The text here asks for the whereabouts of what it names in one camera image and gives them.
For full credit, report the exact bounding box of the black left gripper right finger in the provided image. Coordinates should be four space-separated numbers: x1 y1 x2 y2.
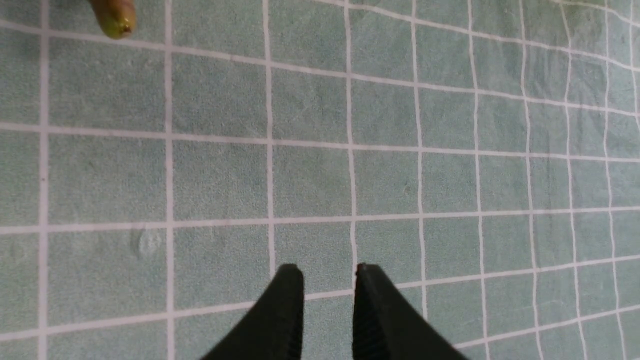
352 263 466 360

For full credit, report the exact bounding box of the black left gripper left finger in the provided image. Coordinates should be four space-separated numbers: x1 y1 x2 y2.
202 264 304 360

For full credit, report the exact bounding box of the purple eggplant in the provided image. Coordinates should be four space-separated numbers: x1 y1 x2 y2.
89 0 137 40

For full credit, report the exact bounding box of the green checkered tablecloth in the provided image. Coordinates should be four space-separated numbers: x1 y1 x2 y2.
1 0 639 360

